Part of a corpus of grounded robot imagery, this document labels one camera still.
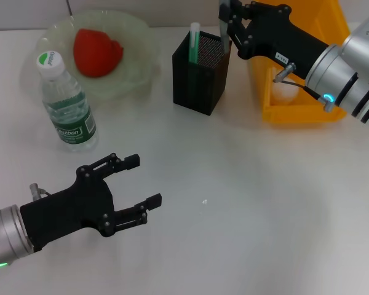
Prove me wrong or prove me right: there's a mint green pen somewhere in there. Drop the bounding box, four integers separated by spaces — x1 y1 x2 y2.
187 22 201 96

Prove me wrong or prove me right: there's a grey right gripper cable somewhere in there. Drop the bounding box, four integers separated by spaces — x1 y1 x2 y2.
272 62 336 113

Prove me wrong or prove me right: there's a clear green-label water bottle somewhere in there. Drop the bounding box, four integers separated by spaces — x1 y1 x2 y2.
35 50 99 152

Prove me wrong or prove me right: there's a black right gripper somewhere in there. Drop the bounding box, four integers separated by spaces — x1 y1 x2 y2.
218 0 330 79

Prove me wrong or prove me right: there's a yellow plastic storage bin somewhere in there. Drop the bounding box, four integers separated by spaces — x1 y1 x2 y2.
249 0 351 124

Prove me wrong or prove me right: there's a white paper ball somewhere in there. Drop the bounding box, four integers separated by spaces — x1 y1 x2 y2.
272 79 300 101

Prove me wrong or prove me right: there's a red-orange fruit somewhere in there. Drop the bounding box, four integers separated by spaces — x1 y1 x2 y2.
73 28 125 78

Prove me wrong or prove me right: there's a grey pen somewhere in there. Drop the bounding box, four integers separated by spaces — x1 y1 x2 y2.
218 0 230 55

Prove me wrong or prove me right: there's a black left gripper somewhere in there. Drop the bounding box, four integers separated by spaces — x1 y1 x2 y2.
19 152 163 250

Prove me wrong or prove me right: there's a pale green glass fruit plate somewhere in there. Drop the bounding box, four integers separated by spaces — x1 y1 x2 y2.
35 9 161 101

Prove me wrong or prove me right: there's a black mesh pen holder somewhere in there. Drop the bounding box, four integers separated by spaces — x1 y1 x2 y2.
172 29 234 117

